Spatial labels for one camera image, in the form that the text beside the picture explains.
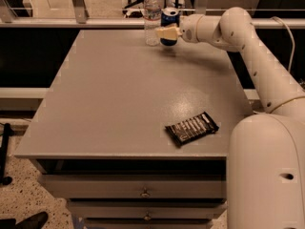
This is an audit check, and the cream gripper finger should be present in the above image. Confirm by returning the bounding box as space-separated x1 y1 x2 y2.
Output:
156 24 182 40

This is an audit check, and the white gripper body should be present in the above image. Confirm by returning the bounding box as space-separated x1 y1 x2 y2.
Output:
179 14 200 43

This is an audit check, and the blue pepsi can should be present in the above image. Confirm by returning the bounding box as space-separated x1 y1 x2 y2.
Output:
160 7 179 46

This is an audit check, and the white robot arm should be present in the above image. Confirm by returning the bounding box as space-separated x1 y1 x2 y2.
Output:
156 7 305 229

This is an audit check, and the clear plastic water bottle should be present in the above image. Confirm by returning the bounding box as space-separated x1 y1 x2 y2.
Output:
143 0 162 46

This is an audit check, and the black office chair base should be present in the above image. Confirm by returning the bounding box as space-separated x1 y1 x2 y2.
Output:
122 0 151 17

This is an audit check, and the metal railing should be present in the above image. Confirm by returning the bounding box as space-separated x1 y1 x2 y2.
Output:
1 0 304 30

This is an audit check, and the black snack bar wrapper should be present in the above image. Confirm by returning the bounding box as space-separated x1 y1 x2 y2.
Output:
165 112 219 147

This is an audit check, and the grey drawer cabinet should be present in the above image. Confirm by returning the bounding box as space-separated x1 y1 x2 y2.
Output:
15 30 252 229

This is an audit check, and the top grey drawer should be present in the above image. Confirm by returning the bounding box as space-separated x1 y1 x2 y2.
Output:
39 175 226 198

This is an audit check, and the grey drawer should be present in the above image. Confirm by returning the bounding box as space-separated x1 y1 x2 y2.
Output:
39 175 226 198
68 200 227 219

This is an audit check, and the middle grey drawer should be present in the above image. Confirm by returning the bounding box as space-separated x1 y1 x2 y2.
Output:
68 200 227 219

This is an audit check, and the black stand pole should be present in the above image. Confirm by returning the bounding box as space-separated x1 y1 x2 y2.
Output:
0 123 14 185

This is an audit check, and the black shoe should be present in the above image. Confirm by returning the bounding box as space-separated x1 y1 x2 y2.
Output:
0 212 49 229

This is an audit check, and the white cable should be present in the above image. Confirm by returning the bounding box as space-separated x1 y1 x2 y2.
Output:
270 16 296 74

